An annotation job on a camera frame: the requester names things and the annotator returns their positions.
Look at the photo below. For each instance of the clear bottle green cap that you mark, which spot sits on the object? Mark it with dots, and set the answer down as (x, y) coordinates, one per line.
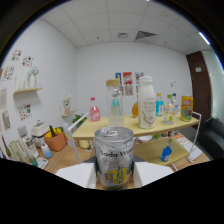
(169, 113)

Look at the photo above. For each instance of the green potted plant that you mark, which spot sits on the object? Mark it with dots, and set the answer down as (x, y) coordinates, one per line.
(78, 119)

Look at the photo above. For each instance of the white flower vase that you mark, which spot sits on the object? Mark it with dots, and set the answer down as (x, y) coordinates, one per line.
(34, 75)

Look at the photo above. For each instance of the orange round bottle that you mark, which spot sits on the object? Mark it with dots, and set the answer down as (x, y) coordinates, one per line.
(135, 110)

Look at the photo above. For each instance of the ceiling light strip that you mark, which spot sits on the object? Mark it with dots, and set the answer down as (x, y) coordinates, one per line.
(204, 38)

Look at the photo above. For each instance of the colourful poster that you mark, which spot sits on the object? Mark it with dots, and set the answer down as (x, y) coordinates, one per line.
(139, 77)

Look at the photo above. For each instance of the small teal bottle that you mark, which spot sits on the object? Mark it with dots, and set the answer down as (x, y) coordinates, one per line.
(159, 106)

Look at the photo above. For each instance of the two-tier wooden shelf rack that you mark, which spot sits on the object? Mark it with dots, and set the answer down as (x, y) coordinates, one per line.
(90, 130)

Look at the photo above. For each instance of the gray printed poster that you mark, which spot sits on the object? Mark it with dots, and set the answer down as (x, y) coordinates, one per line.
(128, 90)

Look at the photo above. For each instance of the large white bottle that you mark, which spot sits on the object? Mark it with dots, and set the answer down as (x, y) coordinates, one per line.
(146, 103)

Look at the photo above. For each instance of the yellow printed can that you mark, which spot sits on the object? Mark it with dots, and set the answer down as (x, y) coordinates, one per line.
(186, 108)

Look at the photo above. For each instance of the orange printed paper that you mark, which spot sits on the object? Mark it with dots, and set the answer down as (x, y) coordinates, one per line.
(184, 140)

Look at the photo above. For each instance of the black chair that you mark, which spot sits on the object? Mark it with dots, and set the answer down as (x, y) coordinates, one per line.
(213, 137)

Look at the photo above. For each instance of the white flat tray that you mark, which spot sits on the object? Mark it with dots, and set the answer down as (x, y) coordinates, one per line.
(42, 163)

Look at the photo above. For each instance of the small clear bottle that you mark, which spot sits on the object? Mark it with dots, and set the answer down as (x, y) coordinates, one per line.
(176, 104)

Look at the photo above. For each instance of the pink liquid bottle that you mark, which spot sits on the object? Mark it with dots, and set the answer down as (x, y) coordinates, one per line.
(94, 112)

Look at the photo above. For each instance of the small blue white bottle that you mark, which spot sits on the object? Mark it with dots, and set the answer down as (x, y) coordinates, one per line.
(46, 151)

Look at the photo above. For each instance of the blue liquid bottle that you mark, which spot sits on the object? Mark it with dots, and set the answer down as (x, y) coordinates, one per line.
(166, 154)

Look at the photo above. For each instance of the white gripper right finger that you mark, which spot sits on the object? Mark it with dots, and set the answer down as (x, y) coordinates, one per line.
(151, 171)

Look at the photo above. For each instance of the ceiling air vent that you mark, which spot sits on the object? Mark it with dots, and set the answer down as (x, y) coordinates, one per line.
(145, 35)

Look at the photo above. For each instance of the blue poster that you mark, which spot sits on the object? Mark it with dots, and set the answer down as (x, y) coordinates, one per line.
(118, 77)

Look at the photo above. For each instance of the red poster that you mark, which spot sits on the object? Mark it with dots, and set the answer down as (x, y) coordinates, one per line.
(127, 78)

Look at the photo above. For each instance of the small flower vase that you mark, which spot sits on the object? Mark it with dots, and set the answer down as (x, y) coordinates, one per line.
(67, 105)

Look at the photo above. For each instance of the soda water can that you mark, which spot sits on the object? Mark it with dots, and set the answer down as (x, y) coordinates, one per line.
(113, 156)

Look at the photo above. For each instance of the green cup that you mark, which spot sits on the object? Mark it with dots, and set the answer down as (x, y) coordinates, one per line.
(156, 136)

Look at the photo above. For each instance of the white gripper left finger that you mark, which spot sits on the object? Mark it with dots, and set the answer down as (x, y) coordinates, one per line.
(75, 173)

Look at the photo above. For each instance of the small wooden wall shelf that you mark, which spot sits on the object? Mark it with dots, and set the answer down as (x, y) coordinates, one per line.
(68, 113)

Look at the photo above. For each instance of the brown door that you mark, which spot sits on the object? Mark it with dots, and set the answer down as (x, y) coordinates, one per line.
(199, 90)

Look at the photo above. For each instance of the white bowl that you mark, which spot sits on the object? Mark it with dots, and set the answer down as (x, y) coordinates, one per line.
(145, 138)

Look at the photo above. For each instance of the colourful wall picture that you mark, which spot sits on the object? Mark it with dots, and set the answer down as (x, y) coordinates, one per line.
(16, 55)
(27, 61)
(8, 73)
(25, 112)

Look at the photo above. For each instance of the white kettle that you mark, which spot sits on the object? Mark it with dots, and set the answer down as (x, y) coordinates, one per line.
(39, 130)

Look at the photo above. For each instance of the glass jar cork lid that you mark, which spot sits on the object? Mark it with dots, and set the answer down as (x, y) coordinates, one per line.
(115, 103)

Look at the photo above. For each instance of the orange basket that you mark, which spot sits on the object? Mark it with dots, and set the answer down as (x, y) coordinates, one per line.
(56, 141)

